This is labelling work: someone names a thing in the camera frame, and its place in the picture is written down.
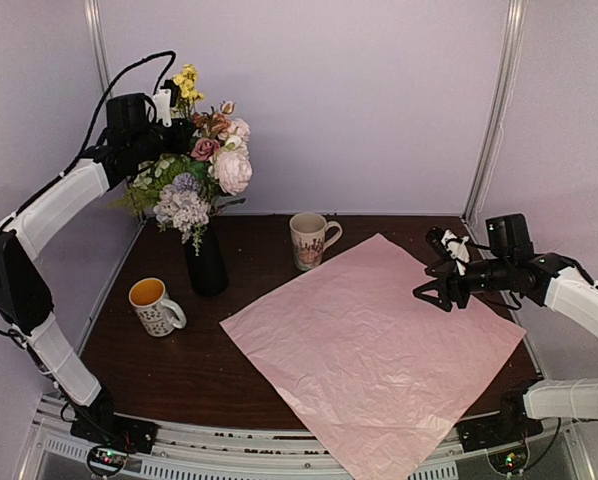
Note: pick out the right aluminium frame post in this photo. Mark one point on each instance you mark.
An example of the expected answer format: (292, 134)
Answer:
(493, 136)

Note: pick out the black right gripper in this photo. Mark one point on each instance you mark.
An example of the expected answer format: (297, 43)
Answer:
(453, 283)

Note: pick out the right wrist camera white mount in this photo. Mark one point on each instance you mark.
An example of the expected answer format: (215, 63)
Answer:
(449, 248)

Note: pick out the white vented front rail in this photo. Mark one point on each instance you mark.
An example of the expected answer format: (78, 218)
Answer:
(180, 451)

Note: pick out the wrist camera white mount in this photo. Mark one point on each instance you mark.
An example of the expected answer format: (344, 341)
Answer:
(165, 99)
(449, 248)

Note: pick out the mauve and white flower stem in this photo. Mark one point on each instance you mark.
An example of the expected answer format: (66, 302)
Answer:
(213, 150)

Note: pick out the orange brown flower stem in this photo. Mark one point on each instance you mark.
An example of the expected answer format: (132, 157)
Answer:
(214, 124)

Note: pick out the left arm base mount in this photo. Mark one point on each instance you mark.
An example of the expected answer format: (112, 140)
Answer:
(115, 438)

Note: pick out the yellow small flower bunch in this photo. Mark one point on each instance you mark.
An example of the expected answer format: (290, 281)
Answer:
(188, 94)

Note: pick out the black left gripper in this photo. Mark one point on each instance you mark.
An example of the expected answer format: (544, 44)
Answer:
(184, 131)

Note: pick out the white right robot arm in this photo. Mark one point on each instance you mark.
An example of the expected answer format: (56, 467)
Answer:
(556, 282)

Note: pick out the black tall vase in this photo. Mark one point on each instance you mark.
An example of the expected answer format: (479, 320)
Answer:
(205, 264)

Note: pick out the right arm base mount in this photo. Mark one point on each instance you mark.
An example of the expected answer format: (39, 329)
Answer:
(505, 435)

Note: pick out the pink tissue wrapping sheet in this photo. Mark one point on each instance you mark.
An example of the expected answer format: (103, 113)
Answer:
(376, 375)

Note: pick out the floral mug yellow inside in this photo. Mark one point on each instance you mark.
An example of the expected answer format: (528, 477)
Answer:
(157, 312)

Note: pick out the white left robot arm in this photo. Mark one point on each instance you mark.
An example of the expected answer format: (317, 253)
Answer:
(139, 128)

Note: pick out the blue white hydrangea bunch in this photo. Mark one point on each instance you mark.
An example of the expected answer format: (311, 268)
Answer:
(181, 207)

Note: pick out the white green hydrangea bunch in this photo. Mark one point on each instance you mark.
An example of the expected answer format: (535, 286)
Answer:
(142, 192)

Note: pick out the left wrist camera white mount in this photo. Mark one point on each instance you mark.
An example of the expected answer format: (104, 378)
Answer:
(165, 99)

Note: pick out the left aluminium frame post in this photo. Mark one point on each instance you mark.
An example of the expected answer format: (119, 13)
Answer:
(93, 14)

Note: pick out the aluminium frame post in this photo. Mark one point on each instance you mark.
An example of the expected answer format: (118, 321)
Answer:
(93, 14)
(493, 136)

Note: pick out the cream printed mug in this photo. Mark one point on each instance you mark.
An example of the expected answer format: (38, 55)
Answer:
(311, 236)

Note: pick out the large pale pink peony stem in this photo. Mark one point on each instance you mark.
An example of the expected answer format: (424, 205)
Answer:
(232, 170)

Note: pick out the pink rose stem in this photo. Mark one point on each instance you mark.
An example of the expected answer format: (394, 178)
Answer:
(235, 130)

